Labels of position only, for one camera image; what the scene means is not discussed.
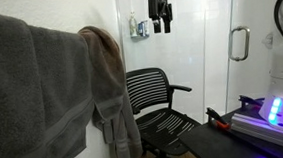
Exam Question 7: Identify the chrome shower door handle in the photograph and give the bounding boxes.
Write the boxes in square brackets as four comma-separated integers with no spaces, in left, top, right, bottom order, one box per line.
[226,24,252,63]

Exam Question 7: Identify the device with blue lights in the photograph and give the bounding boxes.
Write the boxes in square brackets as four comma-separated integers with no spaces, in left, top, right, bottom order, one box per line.
[229,103,283,158]

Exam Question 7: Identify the orange black spring clamp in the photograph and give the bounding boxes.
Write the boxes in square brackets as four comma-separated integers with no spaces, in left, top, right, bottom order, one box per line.
[205,105,232,133]

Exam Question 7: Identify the black mesh office chair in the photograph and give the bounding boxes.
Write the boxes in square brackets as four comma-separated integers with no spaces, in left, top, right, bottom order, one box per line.
[124,64,205,158]

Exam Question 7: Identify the clear shower wall shelf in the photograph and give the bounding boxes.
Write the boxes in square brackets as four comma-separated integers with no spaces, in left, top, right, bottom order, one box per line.
[130,33,151,41]

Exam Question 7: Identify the glass shower door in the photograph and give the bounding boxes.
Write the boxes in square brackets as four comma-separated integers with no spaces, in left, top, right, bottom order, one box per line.
[217,0,283,114]

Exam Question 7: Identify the white blue toiletry tube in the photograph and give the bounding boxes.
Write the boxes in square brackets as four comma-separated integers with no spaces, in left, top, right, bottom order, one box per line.
[141,19,151,37]

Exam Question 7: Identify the taupe grey towel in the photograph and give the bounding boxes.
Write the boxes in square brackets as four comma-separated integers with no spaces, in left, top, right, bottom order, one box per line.
[77,22,145,158]

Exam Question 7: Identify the fixed glass shower panel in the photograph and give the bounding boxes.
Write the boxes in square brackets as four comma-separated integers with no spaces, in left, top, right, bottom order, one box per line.
[115,0,217,129]

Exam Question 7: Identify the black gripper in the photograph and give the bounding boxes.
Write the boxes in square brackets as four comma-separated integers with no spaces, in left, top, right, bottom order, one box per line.
[147,0,176,35]

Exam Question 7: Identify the dark grey bath towel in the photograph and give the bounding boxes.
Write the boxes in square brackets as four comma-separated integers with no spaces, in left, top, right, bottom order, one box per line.
[0,0,100,158]

